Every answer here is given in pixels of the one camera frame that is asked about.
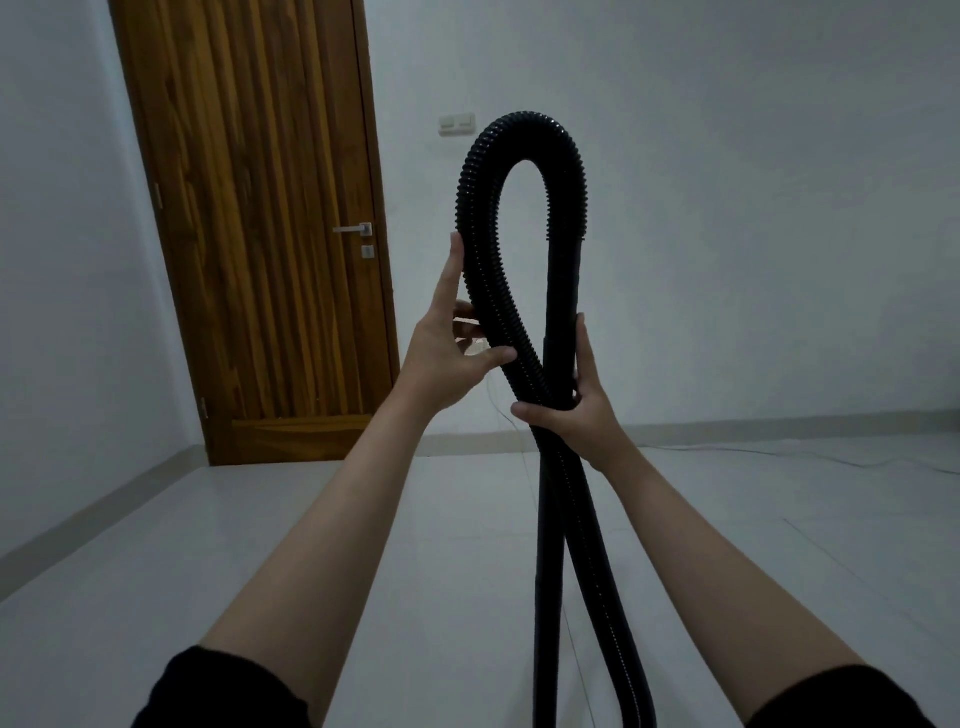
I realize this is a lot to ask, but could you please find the person's right forearm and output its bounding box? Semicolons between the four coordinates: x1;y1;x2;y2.
598;442;876;721

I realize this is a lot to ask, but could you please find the person's right hand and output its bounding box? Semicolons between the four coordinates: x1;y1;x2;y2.
510;311;633;474

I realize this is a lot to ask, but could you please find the black rigid vacuum tube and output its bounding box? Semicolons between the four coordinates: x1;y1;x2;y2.
531;234;585;728

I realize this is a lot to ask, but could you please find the person's left hand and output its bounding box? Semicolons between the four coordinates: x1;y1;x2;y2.
394;231;519;416

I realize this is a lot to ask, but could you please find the black sleeve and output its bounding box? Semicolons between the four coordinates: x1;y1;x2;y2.
745;663;939;728
131;645;313;728

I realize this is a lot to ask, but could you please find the person's left forearm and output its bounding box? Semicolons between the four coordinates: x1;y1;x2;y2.
198;379;438;725

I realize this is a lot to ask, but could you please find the black left sleeve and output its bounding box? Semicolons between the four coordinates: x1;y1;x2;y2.
131;645;313;728

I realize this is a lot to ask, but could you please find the black right sleeve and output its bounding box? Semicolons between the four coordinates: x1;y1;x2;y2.
745;663;939;728

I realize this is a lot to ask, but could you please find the brown wooden door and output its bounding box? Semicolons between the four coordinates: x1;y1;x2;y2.
109;0;402;468

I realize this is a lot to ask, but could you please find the black corrugated vacuum hose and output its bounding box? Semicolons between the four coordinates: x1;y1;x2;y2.
456;111;659;728

